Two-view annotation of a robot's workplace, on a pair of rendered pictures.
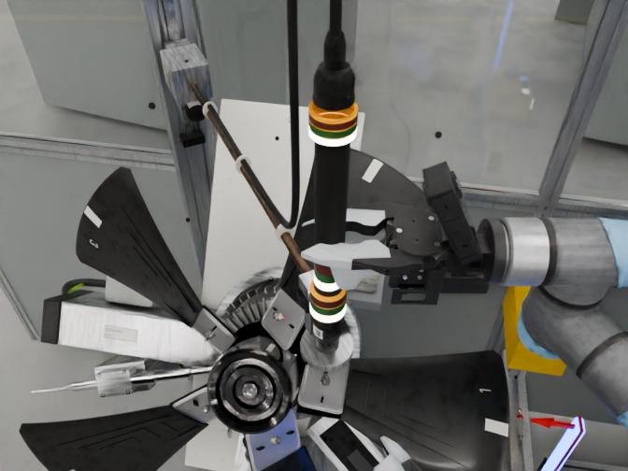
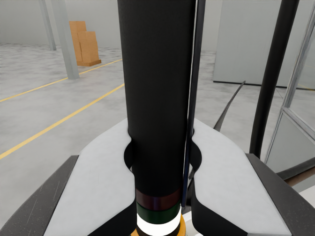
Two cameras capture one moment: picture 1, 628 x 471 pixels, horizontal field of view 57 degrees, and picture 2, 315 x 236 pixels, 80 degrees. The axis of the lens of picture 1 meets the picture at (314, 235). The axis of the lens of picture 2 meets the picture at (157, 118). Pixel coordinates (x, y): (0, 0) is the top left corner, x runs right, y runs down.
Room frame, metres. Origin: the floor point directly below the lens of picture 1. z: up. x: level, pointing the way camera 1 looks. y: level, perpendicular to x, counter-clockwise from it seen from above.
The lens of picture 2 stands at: (0.44, -0.11, 1.54)
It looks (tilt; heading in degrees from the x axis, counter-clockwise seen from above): 27 degrees down; 89
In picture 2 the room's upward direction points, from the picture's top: straight up
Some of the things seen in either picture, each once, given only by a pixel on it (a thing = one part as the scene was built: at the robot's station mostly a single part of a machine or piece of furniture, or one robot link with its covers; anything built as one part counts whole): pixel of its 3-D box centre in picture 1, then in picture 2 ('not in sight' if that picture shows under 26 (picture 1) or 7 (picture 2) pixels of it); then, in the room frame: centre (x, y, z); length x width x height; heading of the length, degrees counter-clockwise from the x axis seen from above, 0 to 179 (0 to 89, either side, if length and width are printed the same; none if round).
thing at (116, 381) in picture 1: (117, 381); not in sight; (0.51, 0.32, 1.08); 0.07 x 0.04 x 0.06; 90
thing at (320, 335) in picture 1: (329, 238); not in sight; (0.44, -0.02, 1.48); 0.04 x 0.04 x 0.46
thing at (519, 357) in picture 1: (535, 325); not in sight; (0.66, -0.42, 1.02); 0.16 x 0.10 x 0.11; 170
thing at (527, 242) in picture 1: (513, 249); not in sight; (0.44, -0.22, 1.46); 0.08 x 0.05 x 0.08; 0
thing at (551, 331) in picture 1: (566, 320); not in sight; (0.42, -0.30, 1.35); 0.11 x 0.08 x 0.11; 26
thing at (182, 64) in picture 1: (185, 72); not in sight; (1.01, 0.25, 1.36); 0.10 x 0.07 x 0.08; 25
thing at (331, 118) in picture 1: (333, 121); not in sight; (0.44, -0.02, 1.62); 0.04 x 0.04 x 0.03
